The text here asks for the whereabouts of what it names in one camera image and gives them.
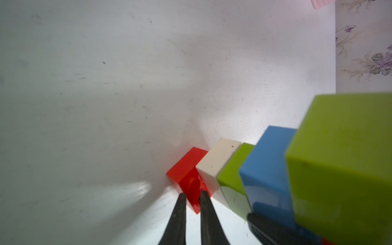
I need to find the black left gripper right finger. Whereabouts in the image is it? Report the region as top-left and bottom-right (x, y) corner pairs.
(199, 190), (229, 245)

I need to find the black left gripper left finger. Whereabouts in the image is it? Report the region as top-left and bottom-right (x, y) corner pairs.
(158, 193), (187, 245)

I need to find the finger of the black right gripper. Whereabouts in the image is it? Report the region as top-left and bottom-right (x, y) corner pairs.
(247, 213), (318, 245)

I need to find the blue long lego brick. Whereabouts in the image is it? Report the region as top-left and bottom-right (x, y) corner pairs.
(239, 126), (322, 245)

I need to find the lime green lego brick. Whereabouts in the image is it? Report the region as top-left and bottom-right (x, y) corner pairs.
(217, 143), (255, 221)
(285, 93), (392, 245)

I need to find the red lego brick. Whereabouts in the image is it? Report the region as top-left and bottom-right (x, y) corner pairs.
(322, 239), (334, 245)
(166, 147), (211, 214)

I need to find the white lego brick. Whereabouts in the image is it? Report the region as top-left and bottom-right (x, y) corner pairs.
(196, 138), (242, 208)

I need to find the pink pen cup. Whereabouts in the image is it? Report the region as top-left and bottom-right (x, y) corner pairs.
(311, 0), (336, 10)

